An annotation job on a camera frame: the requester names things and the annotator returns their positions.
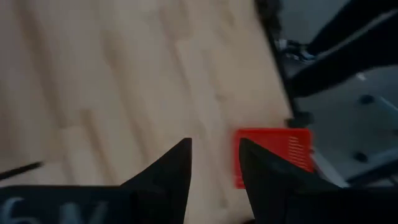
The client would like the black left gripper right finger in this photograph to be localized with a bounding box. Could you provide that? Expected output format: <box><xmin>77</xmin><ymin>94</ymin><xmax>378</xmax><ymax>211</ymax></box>
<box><xmin>238</xmin><ymin>138</ymin><xmax>353</xmax><ymax>224</ymax></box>

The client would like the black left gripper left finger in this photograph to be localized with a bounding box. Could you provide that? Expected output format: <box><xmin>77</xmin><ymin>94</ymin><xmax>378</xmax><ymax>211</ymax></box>
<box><xmin>120</xmin><ymin>138</ymin><xmax>193</xmax><ymax>224</ymax></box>

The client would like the red plastic basket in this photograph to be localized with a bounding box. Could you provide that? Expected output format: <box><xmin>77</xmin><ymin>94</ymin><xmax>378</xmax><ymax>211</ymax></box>
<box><xmin>233</xmin><ymin>127</ymin><xmax>316</xmax><ymax>190</ymax></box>

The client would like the black stand leg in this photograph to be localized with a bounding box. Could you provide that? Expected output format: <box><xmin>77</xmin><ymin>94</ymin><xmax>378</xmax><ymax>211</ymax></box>
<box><xmin>287</xmin><ymin>0</ymin><xmax>398</xmax><ymax>98</ymax></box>

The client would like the black aluminium table frame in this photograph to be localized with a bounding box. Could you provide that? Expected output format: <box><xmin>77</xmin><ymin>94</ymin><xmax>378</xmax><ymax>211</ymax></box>
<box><xmin>253</xmin><ymin>0</ymin><xmax>315</xmax><ymax>129</ymax></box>

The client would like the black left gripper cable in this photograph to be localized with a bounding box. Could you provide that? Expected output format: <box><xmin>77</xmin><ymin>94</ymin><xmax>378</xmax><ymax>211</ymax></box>
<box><xmin>0</xmin><ymin>161</ymin><xmax>44</xmax><ymax>182</ymax></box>

